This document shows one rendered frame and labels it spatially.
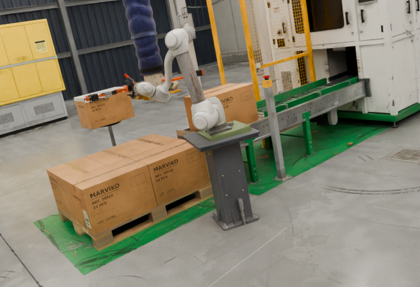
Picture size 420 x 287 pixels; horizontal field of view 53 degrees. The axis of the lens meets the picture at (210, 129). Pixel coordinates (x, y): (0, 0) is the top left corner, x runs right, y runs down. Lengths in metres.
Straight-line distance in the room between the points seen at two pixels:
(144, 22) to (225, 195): 1.62
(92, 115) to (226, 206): 2.57
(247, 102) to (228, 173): 1.12
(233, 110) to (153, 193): 1.13
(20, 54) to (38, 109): 1.35
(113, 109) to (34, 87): 5.57
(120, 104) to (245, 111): 1.94
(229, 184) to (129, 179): 0.86
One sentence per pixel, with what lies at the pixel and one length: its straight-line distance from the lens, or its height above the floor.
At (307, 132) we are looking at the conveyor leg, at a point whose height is 0.27.
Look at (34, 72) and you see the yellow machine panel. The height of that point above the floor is 1.29.
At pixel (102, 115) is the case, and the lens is 5.46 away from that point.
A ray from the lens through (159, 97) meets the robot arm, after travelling 3.49.
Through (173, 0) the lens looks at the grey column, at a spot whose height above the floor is 1.94.
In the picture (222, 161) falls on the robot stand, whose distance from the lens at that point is 3.29.
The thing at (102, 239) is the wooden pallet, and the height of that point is 0.08.
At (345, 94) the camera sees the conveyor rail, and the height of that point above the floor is 0.51.
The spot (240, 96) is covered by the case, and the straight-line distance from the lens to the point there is 4.18.
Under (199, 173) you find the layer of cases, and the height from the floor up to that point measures 0.28.
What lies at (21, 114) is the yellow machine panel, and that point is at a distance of 10.91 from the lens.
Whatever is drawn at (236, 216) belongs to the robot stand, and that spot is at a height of 0.07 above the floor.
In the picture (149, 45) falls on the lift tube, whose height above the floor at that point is 1.52.
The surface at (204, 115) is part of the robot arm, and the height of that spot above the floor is 0.98.
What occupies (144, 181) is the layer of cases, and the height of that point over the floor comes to 0.41.
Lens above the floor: 1.59
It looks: 14 degrees down
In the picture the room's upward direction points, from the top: 11 degrees counter-clockwise
